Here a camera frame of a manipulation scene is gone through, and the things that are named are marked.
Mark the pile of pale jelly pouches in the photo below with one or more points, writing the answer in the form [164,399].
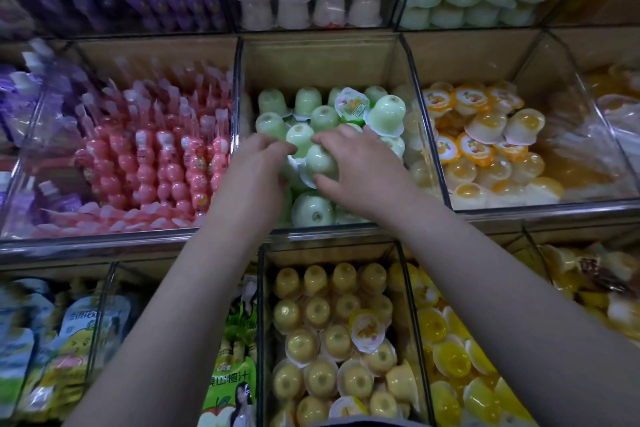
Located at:
[60,352]

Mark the person's left forearm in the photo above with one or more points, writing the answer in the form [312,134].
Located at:
[160,342]

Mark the person's right forearm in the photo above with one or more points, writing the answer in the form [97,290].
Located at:
[540,322]

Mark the single green jelly cup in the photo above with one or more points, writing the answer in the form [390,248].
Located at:
[320,159]
[300,133]

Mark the pile of pastel jelly cups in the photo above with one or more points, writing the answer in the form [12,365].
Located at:
[600,292]

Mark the pile of green jelly cups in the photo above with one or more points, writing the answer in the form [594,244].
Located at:
[385,111]

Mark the person's left hand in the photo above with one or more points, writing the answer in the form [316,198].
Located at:
[250,191]

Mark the black shirt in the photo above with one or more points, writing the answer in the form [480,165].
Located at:
[375,422]

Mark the pile of orange-lid jelly cups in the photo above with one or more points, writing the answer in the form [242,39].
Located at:
[490,141]

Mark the pile of pale yellow jelly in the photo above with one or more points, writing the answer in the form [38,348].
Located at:
[330,352]

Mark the person's right hand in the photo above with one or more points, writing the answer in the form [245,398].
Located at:
[370,177]

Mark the pile of yellow jelly cups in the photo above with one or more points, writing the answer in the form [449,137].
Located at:
[450,372]

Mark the pile of pink jelly sticks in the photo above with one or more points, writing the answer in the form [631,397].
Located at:
[150,161]

